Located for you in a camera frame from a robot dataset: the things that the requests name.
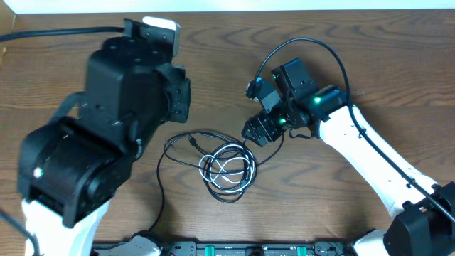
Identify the white usb cable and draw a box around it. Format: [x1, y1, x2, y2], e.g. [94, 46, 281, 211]
[198, 145, 257, 194]

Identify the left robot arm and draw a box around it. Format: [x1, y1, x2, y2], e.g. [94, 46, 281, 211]
[17, 36, 191, 255]

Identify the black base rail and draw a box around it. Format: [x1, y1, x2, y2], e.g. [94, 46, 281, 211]
[90, 230, 356, 256]

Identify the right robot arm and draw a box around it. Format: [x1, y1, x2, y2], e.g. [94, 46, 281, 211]
[242, 58, 454, 255]

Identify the thin black cable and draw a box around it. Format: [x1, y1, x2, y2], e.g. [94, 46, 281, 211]
[202, 142, 259, 204]

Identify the thick black cable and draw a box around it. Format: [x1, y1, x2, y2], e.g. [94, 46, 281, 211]
[147, 130, 285, 234]

